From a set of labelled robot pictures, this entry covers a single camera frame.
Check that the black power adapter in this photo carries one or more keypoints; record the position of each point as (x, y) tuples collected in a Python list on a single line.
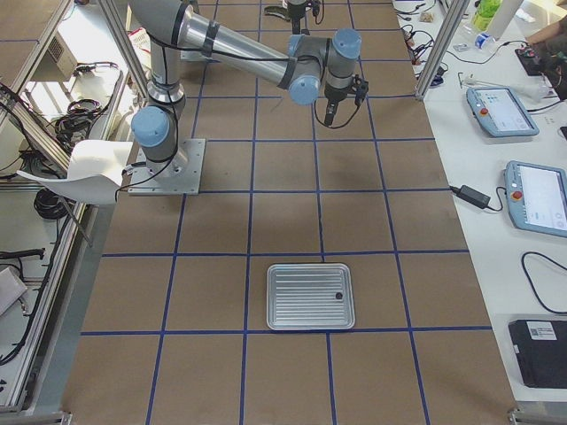
[(471, 196)]

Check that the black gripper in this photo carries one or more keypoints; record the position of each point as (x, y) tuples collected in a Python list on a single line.
[(331, 96)]

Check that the green brake shoe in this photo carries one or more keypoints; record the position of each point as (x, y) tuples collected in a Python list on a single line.
[(277, 12)]

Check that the white plastic chair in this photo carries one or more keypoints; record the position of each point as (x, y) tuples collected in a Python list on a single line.
[(93, 174)]

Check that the black flat box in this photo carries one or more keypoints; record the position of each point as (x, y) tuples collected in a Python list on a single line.
[(540, 348)]

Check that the near teach pendant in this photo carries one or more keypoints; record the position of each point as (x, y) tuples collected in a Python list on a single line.
[(536, 197)]

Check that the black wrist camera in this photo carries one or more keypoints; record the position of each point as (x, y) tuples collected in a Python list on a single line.
[(359, 88)]

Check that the aluminium frame post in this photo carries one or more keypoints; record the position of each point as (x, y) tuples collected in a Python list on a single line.
[(445, 35)]

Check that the ribbed metal tray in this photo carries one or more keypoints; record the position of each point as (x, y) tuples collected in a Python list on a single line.
[(302, 297)]

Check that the far teach pendant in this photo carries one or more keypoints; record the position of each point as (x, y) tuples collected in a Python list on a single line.
[(500, 113)]

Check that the teach pendant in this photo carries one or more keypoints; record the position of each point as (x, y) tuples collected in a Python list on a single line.
[(536, 197), (500, 113)]

